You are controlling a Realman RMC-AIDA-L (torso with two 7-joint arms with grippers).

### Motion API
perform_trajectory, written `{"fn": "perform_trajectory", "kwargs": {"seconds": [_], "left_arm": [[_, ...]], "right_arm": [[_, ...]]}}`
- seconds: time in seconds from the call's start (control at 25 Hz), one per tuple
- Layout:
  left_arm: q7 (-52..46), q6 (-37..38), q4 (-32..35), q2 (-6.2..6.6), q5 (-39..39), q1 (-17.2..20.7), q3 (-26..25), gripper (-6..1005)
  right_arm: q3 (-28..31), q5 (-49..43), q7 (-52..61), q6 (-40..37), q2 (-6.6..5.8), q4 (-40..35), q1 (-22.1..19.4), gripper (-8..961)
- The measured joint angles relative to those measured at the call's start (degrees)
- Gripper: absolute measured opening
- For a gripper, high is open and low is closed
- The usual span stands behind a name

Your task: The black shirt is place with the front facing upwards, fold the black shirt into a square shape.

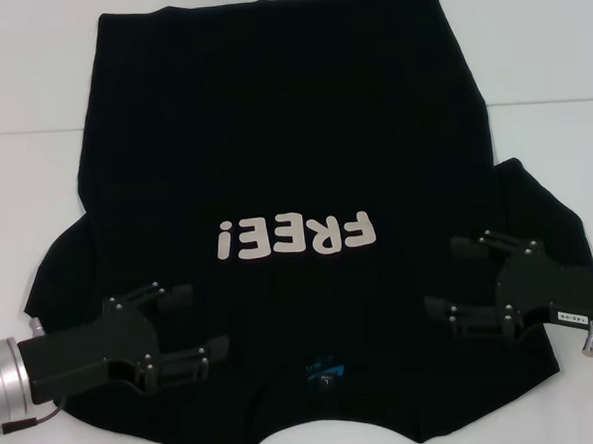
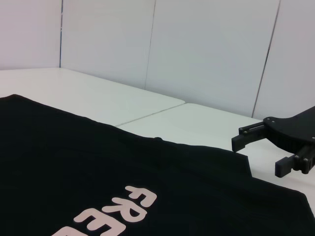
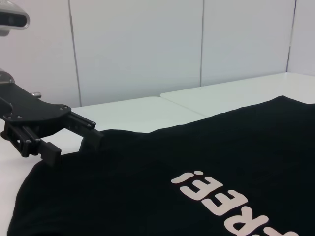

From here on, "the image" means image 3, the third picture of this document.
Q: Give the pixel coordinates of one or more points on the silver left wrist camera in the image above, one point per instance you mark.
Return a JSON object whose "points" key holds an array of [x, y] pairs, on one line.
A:
{"points": [[12, 19]]}

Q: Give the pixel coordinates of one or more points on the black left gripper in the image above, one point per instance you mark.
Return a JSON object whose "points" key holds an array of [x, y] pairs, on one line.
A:
{"points": [[37, 110]]}

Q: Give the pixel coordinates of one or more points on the black shirt with FREE print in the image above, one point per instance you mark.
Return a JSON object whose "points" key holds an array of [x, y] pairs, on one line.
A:
{"points": [[123, 186]]}

